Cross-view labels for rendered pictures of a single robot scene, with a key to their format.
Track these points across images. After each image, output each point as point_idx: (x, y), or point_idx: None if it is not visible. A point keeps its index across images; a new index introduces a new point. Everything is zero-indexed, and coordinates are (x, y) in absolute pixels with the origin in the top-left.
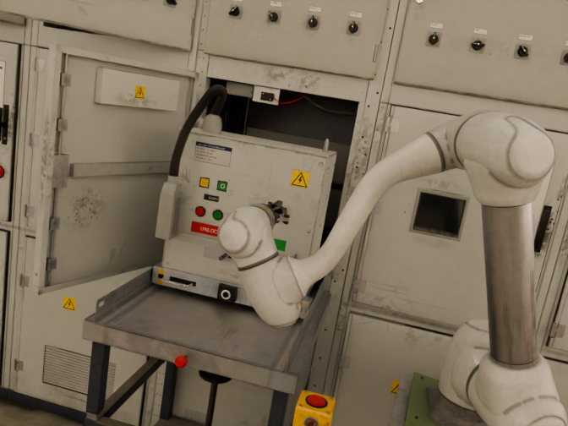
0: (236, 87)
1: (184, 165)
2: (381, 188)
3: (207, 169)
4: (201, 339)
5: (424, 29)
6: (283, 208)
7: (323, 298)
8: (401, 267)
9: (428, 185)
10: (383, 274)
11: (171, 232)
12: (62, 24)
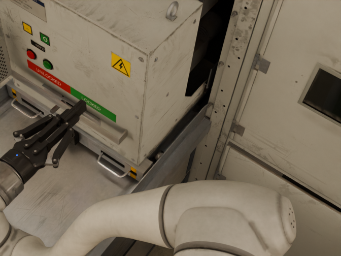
0: None
1: (3, 2)
2: (99, 239)
3: (26, 16)
4: (14, 204)
5: None
6: (68, 131)
7: (195, 131)
8: (284, 131)
9: (331, 64)
10: (263, 129)
11: None
12: None
